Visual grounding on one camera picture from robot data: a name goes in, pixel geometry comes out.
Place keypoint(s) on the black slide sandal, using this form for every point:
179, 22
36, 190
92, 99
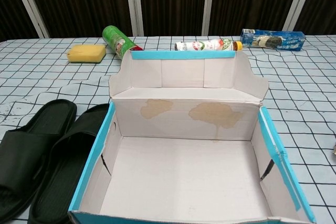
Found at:
65, 155
21, 150

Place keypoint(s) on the light blue shoe box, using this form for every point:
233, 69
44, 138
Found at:
183, 176

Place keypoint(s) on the white label drink bottle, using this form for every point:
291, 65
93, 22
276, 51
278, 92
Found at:
204, 45

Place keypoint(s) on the green chips can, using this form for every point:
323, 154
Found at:
118, 41

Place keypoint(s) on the yellow sponge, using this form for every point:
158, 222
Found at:
85, 53

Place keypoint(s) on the blue cookie package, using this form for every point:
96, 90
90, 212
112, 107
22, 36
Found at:
273, 40

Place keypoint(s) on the gold red snack packet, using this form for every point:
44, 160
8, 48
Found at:
334, 150

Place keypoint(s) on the dark folding screen white frame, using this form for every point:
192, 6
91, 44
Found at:
78, 3

